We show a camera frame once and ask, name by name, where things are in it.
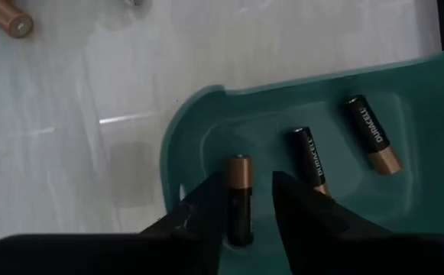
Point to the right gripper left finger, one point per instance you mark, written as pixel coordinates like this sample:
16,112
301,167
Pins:
202,214

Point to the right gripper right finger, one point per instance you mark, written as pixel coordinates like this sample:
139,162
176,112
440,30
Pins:
302,217

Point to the black and copper Duracell battery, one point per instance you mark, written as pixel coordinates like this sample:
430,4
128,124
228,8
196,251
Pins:
4,17
307,156
240,172
367,130

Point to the teal plastic bin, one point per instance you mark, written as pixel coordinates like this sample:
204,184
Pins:
416,114

